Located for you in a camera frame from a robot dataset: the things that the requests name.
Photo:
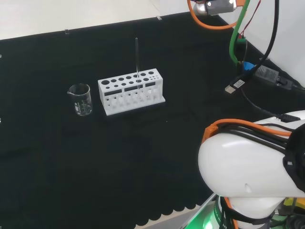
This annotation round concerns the white test tube rack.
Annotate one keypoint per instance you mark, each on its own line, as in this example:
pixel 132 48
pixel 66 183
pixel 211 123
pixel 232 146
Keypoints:
pixel 160 86

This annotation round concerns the grey adapter box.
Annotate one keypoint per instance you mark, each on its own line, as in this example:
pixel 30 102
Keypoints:
pixel 267 74

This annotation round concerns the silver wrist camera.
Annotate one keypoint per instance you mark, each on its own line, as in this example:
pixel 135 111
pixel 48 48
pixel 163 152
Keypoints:
pixel 214 8

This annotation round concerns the small clear glass beaker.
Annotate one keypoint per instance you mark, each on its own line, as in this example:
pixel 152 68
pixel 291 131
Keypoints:
pixel 83 105

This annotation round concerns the pale base plate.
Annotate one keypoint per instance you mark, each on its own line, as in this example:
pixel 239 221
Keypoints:
pixel 202 210

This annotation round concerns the blue connector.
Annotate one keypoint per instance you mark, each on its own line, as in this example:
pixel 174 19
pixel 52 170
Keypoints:
pixel 248 66

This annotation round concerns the green connector block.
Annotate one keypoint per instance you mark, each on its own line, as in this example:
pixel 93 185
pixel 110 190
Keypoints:
pixel 242 39

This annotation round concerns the yellow stop button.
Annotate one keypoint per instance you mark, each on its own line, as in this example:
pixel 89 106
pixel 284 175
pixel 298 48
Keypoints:
pixel 289 202

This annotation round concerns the black bench cloth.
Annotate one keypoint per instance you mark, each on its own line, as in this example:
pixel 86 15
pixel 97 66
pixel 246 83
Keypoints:
pixel 143 155

